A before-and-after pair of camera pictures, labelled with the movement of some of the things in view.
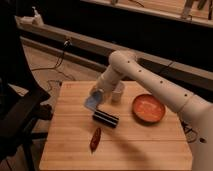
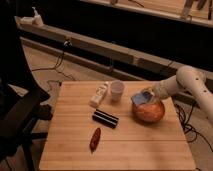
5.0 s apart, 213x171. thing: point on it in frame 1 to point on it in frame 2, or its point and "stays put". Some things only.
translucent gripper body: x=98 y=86 to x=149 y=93
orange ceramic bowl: x=147 y=109 stays put
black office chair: x=21 y=97 stays put
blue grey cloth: x=92 y=100 to x=138 y=99
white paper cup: x=117 y=87 stays put
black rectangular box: x=105 y=118 stays put
